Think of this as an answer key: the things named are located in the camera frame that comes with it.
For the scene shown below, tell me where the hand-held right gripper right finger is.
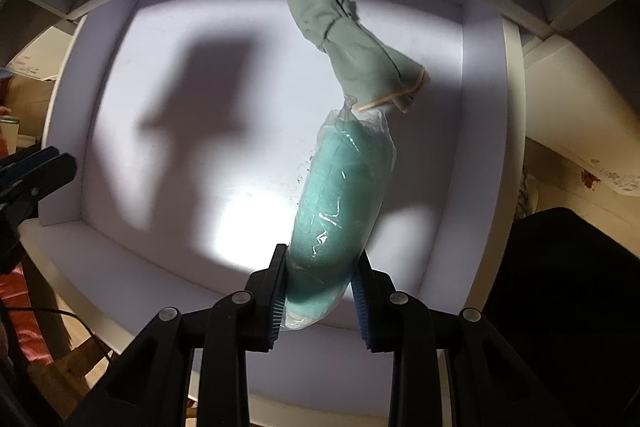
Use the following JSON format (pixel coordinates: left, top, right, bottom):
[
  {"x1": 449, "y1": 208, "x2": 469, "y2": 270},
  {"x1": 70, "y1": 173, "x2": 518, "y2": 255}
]
[{"x1": 350, "y1": 252, "x2": 551, "y2": 427}]

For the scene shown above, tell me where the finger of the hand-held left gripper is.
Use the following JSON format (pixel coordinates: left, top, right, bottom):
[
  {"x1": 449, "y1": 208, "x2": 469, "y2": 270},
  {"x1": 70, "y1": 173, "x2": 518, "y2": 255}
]
[
  {"x1": 0, "y1": 153, "x2": 77, "y2": 233},
  {"x1": 0, "y1": 146, "x2": 61, "y2": 182}
]

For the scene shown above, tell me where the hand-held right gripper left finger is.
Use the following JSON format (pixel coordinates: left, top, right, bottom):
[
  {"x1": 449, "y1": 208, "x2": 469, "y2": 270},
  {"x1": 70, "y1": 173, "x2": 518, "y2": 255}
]
[{"x1": 75, "y1": 243, "x2": 290, "y2": 427}]

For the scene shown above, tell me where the teal cloth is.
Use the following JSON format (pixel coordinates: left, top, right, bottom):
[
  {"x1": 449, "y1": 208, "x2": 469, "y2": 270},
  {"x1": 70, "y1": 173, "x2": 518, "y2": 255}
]
[{"x1": 280, "y1": 104, "x2": 398, "y2": 333}]

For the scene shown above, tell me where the grey-green work glove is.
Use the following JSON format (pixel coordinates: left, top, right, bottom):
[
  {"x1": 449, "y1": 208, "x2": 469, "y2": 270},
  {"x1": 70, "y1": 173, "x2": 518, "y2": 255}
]
[{"x1": 286, "y1": 0, "x2": 431, "y2": 114}]

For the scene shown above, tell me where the white container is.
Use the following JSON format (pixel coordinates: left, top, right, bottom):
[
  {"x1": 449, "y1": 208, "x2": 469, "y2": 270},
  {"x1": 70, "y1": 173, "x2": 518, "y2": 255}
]
[{"x1": 0, "y1": 117, "x2": 22, "y2": 158}]

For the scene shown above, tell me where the red plastic bag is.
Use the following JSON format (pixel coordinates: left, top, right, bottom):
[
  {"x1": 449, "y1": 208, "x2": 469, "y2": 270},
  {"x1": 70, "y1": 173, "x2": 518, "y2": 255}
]
[{"x1": 0, "y1": 264, "x2": 53, "y2": 365}]

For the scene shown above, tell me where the white sneaker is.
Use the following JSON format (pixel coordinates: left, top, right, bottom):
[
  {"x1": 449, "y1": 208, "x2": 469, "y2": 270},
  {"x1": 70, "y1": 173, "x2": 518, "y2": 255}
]
[{"x1": 515, "y1": 164, "x2": 541, "y2": 220}]

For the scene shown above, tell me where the person's right leg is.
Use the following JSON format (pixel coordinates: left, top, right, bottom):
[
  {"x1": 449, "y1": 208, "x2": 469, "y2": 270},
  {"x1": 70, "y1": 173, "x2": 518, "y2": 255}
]
[{"x1": 480, "y1": 206, "x2": 640, "y2": 427}]

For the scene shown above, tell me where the black cable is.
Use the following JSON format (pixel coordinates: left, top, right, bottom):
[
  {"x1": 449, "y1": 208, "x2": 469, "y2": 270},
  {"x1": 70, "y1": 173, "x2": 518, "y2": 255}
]
[{"x1": 0, "y1": 306, "x2": 118, "y2": 358}]

